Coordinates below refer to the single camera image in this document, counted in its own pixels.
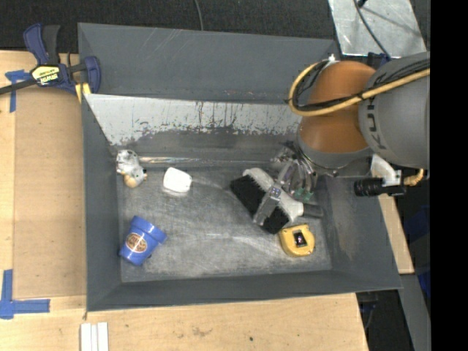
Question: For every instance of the white and tan toy animal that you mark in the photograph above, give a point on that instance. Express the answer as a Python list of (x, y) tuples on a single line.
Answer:
[(129, 168)]

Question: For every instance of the white brush with black bristles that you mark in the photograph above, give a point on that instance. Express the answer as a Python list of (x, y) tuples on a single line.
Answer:
[(248, 192)]

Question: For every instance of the blue flower pot cup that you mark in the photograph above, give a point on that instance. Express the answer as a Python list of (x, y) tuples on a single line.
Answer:
[(140, 241)]

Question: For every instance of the pale wood board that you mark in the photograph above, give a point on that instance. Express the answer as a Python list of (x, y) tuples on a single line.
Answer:
[(47, 196)]

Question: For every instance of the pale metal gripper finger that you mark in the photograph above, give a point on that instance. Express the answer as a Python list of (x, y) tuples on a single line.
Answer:
[(268, 207)]

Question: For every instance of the small white cup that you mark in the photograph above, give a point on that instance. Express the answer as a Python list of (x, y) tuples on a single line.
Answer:
[(177, 179)]

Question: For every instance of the black cylinder on white bracket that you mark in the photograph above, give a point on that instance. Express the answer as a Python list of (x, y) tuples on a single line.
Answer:
[(369, 187)]

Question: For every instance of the yellow tape measure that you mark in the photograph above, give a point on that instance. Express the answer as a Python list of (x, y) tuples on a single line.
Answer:
[(290, 245)]

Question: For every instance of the grey metal bin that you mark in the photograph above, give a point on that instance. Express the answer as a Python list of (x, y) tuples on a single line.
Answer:
[(219, 247)]

